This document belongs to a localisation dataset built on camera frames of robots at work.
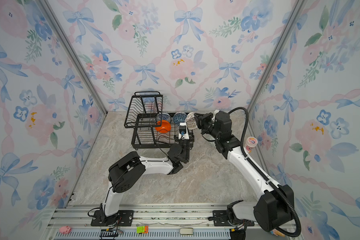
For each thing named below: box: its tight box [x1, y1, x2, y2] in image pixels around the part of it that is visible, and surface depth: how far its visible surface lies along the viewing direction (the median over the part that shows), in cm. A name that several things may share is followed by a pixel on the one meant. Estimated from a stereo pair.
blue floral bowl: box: [155, 112, 172, 124], surface depth 112 cm
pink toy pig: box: [59, 225, 72, 234], surface depth 71 cm
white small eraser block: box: [179, 227, 194, 235], surface depth 71 cm
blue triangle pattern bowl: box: [172, 111, 187, 126], surface depth 115 cm
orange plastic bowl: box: [155, 119, 172, 133], surface depth 108 cm
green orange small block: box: [136, 225, 149, 234], surface depth 71 cm
